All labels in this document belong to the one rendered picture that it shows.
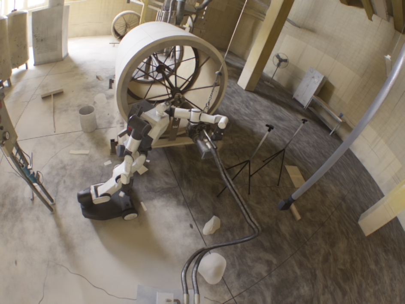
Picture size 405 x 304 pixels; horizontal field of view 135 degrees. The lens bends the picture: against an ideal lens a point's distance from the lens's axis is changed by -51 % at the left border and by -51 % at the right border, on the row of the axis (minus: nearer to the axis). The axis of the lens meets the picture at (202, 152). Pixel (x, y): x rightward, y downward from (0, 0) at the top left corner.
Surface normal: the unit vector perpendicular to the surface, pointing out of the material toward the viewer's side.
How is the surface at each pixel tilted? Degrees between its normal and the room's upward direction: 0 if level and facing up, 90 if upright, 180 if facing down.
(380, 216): 90
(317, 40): 90
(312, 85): 90
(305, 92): 90
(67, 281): 0
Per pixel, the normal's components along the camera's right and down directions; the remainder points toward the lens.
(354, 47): -0.87, 0.12
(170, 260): 0.28, -0.69
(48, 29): 0.41, 0.72
